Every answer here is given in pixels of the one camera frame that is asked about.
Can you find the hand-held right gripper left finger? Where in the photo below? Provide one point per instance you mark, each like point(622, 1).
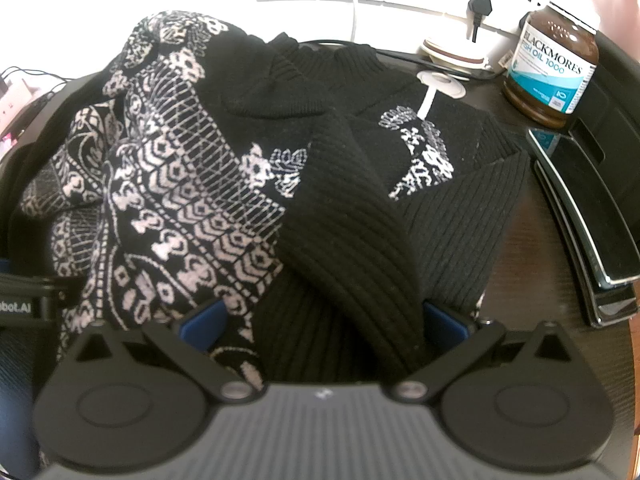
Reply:
point(202, 327)

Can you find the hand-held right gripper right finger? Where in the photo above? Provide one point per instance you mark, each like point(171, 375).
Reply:
point(445, 327)

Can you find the black white patterned sweater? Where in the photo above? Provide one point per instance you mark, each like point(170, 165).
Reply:
point(325, 185)

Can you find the brown supplement bottle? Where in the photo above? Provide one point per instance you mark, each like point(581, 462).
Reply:
point(545, 75)

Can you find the cream tape roll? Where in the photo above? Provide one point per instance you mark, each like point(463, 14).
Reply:
point(450, 50)

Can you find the black case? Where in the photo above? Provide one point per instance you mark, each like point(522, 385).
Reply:
point(617, 100)

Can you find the black power plug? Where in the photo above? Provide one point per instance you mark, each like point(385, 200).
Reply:
point(479, 7)

